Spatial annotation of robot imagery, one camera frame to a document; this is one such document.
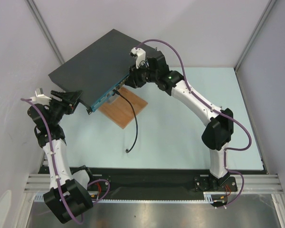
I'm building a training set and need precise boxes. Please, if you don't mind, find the black ethernet cable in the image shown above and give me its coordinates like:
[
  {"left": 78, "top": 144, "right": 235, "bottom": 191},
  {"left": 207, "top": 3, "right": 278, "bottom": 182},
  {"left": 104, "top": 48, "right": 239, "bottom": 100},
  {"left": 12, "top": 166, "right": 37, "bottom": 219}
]
[{"left": 114, "top": 89, "right": 140, "bottom": 154}]

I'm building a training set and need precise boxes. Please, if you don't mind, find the wooden board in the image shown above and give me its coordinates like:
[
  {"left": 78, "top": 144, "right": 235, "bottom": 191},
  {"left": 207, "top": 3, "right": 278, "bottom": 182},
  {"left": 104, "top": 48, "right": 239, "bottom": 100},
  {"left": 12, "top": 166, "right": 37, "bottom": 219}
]
[{"left": 98, "top": 86, "right": 148, "bottom": 129}]

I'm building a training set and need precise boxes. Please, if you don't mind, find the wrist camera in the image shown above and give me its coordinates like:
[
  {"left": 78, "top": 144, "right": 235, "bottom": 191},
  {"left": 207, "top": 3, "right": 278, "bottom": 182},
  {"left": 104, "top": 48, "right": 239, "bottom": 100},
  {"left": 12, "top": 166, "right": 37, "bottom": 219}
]
[
  {"left": 130, "top": 47, "right": 147, "bottom": 70},
  {"left": 30, "top": 88, "right": 51, "bottom": 104}
]

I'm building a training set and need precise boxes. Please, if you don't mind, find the aluminium rail frame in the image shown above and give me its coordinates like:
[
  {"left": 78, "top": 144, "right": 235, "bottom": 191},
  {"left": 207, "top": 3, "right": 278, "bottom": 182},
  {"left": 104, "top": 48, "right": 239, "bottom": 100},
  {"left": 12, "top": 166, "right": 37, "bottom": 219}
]
[{"left": 24, "top": 174, "right": 285, "bottom": 228}]

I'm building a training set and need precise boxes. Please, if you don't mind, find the white slotted cable duct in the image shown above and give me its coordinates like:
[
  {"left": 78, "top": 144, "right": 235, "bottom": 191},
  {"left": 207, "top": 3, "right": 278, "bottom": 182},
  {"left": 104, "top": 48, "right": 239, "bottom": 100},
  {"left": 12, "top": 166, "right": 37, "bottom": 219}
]
[{"left": 34, "top": 191, "right": 216, "bottom": 204}]

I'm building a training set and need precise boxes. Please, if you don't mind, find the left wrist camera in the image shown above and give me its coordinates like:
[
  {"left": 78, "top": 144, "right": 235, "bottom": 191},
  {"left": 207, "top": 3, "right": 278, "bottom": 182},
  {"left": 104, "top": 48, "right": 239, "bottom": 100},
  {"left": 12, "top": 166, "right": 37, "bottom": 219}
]
[{"left": 30, "top": 88, "right": 51, "bottom": 104}]

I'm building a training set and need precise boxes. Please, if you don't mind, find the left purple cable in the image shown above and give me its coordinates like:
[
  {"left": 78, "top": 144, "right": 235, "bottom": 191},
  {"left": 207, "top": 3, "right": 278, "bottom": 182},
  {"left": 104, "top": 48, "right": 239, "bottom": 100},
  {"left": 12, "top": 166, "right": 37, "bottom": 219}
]
[{"left": 20, "top": 97, "right": 110, "bottom": 225}]

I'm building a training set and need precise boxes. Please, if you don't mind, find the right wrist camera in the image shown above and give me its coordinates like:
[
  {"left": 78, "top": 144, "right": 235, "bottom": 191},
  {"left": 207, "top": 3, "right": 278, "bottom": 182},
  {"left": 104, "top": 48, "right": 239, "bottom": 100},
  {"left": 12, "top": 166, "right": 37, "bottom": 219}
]
[{"left": 130, "top": 47, "right": 147, "bottom": 70}]

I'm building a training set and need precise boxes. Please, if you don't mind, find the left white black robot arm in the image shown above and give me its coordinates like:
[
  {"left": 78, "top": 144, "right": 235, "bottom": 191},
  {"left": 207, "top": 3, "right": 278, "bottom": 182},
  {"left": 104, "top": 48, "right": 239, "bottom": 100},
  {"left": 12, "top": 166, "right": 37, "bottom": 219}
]
[{"left": 26, "top": 89, "right": 95, "bottom": 224}]

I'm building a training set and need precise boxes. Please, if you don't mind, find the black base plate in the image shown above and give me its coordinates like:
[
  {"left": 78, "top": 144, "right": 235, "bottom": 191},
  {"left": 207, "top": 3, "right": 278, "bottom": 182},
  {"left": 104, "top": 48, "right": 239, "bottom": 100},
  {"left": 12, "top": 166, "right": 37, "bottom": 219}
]
[{"left": 38, "top": 166, "right": 268, "bottom": 200}]

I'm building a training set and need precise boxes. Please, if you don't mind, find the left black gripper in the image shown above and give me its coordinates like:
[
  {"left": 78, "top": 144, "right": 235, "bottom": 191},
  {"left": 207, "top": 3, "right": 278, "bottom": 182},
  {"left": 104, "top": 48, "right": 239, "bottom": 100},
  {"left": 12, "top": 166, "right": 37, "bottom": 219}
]
[{"left": 48, "top": 90, "right": 82, "bottom": 125}]

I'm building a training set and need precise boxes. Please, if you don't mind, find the dark grey network switch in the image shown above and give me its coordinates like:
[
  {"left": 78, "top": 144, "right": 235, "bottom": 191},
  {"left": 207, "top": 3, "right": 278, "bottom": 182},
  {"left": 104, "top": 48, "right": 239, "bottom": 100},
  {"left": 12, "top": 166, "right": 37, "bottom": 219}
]
[{"left": 48, "top": 29, "right": 140, "bottom": 114}]

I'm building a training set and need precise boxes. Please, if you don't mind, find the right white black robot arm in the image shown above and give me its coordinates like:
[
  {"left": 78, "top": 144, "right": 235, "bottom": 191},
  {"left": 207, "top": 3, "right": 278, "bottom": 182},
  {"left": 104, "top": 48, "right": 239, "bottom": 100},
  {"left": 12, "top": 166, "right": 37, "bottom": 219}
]
[{"left": 125, "top": 48, "right": 234, "bottom": 191}]

